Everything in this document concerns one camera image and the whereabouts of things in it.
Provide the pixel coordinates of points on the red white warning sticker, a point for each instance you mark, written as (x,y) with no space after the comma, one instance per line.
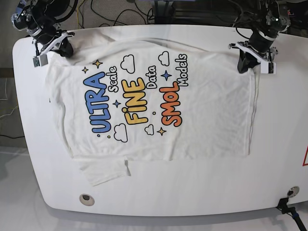
(305,161)

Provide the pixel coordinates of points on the black clamp with cable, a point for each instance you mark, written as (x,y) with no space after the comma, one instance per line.
(285,209)

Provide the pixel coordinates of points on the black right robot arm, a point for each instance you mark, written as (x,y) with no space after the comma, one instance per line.
(39,18)

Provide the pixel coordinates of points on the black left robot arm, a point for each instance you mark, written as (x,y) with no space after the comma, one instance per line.
(272,19)

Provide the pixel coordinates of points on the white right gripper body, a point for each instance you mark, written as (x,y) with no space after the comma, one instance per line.
(44,42)

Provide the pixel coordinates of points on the table grommet hole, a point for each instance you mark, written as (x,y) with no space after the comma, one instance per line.
(293,192)
(87,200)

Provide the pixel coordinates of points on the white printed T-shirt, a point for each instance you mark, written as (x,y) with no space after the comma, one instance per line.
(148,100)

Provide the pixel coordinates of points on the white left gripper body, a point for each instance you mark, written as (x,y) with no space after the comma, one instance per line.
(267,64)

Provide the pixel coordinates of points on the right table grommet hole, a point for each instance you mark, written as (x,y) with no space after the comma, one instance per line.
(293,192)

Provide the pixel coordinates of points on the left table grommet hole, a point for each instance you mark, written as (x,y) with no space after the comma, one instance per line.
(87,200)

